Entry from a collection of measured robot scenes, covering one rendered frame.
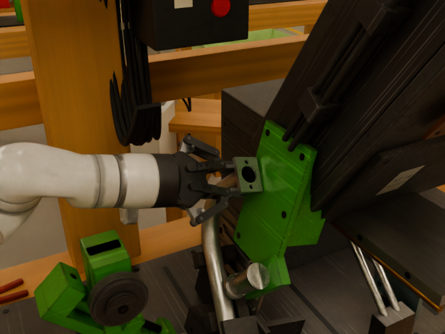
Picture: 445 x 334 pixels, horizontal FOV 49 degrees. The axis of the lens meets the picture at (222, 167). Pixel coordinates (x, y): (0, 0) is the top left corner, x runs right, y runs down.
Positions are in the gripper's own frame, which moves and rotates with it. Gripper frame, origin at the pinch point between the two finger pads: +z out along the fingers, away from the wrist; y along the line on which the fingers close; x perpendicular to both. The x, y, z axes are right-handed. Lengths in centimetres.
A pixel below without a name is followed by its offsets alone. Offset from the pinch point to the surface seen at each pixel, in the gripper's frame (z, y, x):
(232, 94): 8.8, 19.6, 9.0
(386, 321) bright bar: 18.7, -24.0, -5.1
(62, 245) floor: 19, 28, 197
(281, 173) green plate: 3.0, -1.5, -7.5
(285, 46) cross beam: 29.4, 36.1, 14.2
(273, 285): 2.5, -16.2, -1.0
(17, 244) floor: 0, 33, 209
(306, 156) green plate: 3.0, -1.0, -13.3
